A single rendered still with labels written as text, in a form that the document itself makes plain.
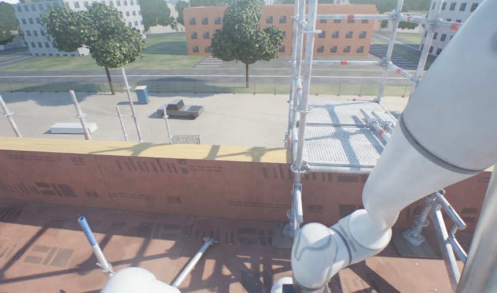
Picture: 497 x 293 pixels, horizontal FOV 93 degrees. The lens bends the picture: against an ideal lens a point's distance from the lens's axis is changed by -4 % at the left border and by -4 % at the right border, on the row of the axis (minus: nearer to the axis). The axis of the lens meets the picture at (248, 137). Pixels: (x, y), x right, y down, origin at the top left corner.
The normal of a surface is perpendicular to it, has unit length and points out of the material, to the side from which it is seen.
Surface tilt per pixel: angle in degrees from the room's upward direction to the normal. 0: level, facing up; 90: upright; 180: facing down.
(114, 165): 90
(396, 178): 103
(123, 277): 19
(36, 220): 0
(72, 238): 0
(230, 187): 90
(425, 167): 111
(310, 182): 90
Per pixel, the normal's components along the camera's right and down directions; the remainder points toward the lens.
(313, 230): -0.11, -0.92
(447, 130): -0.84, 0.44
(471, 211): -0.11, 0.48
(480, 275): -0.98, 0.14
